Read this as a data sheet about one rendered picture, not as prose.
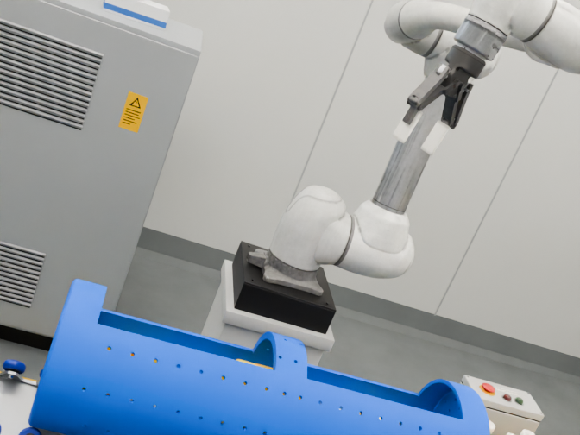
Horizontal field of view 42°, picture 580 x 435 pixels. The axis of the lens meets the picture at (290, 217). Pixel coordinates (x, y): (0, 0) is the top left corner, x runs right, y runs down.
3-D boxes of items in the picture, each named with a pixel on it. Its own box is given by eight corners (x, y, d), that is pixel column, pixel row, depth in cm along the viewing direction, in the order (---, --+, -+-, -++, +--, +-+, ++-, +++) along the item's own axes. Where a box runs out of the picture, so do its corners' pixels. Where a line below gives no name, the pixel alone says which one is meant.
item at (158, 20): (102, 4, 293) (108, -15, 291) (162, 24, 302) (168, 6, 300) (102, 10, 283) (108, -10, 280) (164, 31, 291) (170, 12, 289)
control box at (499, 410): (448, 404, 200) (464, 373, 197) (513, 421, 205) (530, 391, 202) (459, 428, 191) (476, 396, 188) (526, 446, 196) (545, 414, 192)
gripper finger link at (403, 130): (423, 112, 145) (422, 111, 144) (404, 143, 146) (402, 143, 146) (412, 105, 146) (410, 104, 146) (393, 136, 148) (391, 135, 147)
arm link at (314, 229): (266, 236, 222) (294, 170, 215) (322, 255, 226) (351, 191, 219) (271, 261, 207) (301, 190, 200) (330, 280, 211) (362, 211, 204)
